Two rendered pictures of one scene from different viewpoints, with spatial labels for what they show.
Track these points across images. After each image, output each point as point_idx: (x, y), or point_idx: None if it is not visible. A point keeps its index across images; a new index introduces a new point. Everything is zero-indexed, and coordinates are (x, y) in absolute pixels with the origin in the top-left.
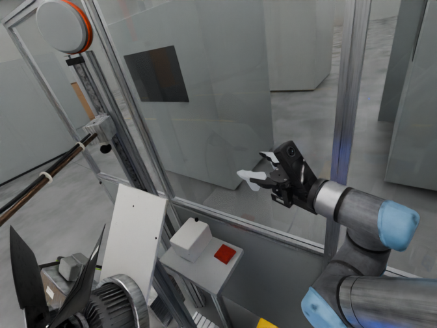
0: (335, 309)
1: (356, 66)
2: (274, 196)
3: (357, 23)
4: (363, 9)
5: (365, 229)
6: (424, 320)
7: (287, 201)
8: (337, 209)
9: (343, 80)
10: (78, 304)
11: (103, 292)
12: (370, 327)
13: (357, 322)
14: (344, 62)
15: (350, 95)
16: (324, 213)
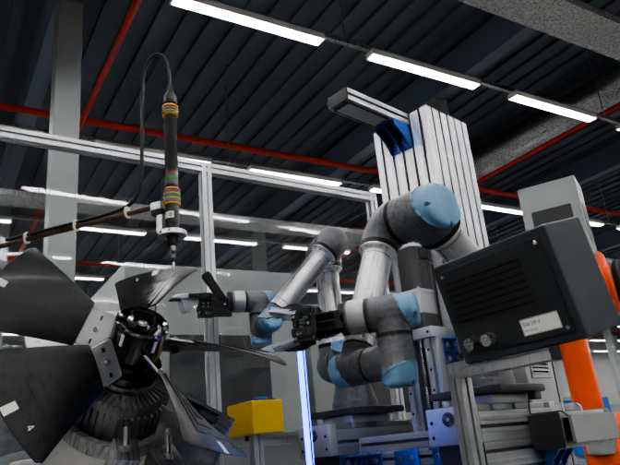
0: (275, 306)
1: (212, 257)
2: (202, 311)
3: (210, 237)
4: (211, 232)
5: (261, 298)
6: (296, 277)
7: (214, 308)
8: (246, 294)
9: (208, 263)
10: (189, 271)
11: None
12: (288, 298)
13: (284, 301)
14: (207, 254)
15: (212, 272)
16: (241, 300)
